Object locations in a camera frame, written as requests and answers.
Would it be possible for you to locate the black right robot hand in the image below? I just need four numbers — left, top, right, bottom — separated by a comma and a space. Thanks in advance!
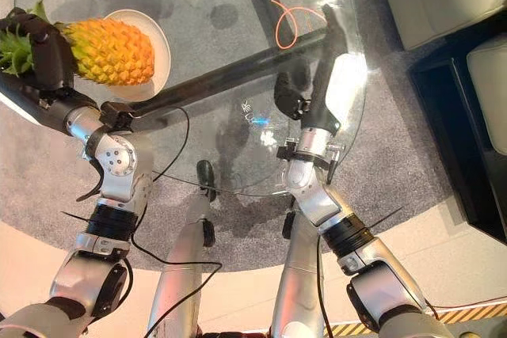
273, 4, 368, 133

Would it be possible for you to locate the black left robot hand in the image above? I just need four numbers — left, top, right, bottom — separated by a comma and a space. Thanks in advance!
0, 7, 101, 132

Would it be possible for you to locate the yellow pineapple with green crown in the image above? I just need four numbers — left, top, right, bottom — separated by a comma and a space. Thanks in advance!
0, 0, 156, 88

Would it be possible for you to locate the white round plate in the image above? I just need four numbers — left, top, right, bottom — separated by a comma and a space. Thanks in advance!
101, 9, 173, 102

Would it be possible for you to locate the grey carpet rug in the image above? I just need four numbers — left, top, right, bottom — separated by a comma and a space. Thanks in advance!
0, 0, 456, 272

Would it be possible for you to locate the black low side table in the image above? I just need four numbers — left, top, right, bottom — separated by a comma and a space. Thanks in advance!
407, 11, 507, 245

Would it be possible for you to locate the small white sofa cushion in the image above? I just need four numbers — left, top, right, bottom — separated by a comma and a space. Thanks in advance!
466, 34, 507, 154

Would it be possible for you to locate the dark left robot foot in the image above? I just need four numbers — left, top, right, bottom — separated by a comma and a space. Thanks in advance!
196, 159, 218, 203

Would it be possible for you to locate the silver right robot leg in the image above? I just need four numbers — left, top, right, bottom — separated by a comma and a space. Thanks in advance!
270, 211, 326, 338

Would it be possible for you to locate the silver robot leg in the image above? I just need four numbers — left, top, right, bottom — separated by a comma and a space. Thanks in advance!
270, 211, 326, 338
145, 191, 217, 338

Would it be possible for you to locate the silver left robot leg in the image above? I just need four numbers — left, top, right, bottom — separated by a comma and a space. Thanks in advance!
145, 191, 217, 338

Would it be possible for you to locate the yellow black hazard tape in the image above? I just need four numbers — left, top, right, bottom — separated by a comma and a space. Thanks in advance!
323, 305, 507, 338

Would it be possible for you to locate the orange looped cable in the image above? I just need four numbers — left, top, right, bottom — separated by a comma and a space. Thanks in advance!
275, 0, 328, 50

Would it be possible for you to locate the black table frame bar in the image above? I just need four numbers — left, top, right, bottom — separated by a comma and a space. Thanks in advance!
126, 28, 334, 135

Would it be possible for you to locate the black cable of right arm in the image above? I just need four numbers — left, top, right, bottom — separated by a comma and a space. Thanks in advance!
315, 234, 334, 338

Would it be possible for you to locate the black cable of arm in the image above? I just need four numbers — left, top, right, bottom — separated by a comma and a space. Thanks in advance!
315, 234, 334, 338
131, 105, 223, 333

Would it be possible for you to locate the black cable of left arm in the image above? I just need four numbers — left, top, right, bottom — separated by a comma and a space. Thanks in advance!
131, 105, 223, 333

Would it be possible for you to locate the red thin cable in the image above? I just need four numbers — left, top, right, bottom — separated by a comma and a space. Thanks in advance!
425, 297, 507, 320

